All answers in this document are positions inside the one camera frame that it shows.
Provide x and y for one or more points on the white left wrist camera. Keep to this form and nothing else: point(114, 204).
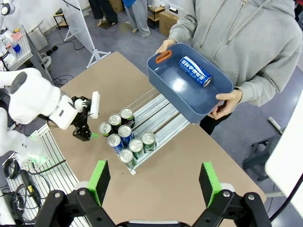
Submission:
point(95, 104)

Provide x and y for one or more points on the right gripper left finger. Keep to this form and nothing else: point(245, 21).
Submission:
point(101, 179)

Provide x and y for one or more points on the person's right hand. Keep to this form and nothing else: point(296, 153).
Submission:
point(165, 46)

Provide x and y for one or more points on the small wooden shelf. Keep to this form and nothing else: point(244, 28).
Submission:
point(156, 9)

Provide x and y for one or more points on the person's left forearm grey sleeve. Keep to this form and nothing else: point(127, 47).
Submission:
point(265, 87)

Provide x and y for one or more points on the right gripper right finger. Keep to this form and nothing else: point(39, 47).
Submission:
point(208, 184)

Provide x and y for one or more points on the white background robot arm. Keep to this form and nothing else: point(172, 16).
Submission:
point(6, 8)

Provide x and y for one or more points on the green soda can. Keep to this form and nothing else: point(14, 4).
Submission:
point(148, 137)
point(126, 155)
point(136, 144)

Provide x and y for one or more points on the blue Pocari Sweat can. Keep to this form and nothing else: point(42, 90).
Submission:
point(114, 140)
point(193, 69)
point(124, 130)

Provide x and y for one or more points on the aluminium slotted table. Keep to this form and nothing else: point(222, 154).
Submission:
point(26, 47)

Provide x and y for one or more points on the person in grey hoodie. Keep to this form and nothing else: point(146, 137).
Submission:
point(248, 35)

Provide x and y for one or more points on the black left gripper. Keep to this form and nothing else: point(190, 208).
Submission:
point(81, 117)

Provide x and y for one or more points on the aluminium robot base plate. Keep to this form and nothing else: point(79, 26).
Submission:
point(59, 177)

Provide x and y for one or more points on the blue bottle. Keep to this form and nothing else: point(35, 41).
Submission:
point(16, 48)

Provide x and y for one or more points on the small brown cardboard box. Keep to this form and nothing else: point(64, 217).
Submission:
point(116, 4)

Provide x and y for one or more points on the large white table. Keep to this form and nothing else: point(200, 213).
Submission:
point(288, 153)

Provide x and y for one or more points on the white mesh screen stand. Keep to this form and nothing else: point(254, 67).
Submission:
point(78, 23)

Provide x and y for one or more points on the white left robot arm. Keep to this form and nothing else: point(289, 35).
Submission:
point(35, 94)

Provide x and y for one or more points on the small wooden side table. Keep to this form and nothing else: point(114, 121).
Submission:
point(59, 16)

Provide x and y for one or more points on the person in black trousers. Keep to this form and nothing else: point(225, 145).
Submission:
point(104, 11)

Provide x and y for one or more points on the large brown cardboard box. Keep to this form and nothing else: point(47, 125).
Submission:
point(166, 23)

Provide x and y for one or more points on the person's left hand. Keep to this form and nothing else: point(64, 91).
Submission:
point(227, 101)

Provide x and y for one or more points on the person's right forearm grey sleeve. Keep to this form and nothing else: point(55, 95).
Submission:
point(182, 30)

